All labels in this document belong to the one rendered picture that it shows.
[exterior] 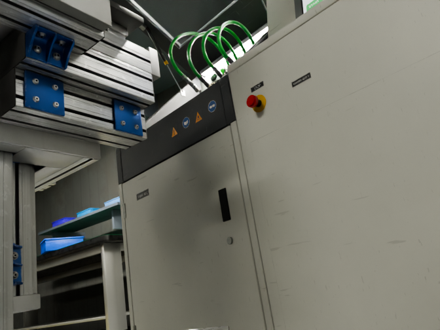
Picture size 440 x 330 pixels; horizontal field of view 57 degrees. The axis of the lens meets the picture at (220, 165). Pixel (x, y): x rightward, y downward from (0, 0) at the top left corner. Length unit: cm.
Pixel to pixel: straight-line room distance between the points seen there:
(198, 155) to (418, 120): 70
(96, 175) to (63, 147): 482
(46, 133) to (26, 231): 24
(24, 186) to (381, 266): 86
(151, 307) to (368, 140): 97
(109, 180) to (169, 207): 418
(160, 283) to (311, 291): 63
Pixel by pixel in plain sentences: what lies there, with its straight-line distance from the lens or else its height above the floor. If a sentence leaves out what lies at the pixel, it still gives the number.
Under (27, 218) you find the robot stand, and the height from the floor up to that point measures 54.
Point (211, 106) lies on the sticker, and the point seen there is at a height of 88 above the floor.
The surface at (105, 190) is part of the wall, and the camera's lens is 567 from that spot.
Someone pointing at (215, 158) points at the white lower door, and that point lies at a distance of 129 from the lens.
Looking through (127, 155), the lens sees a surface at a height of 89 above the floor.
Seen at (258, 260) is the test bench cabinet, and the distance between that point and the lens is 116.
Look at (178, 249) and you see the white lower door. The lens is 142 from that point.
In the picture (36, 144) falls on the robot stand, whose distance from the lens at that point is 103.
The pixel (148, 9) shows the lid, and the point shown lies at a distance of 221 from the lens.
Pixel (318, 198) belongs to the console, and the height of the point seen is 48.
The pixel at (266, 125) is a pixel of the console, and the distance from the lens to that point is 116.
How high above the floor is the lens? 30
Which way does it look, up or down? 17 degrees up
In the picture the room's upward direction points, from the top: 9 degrees counter-clockwise
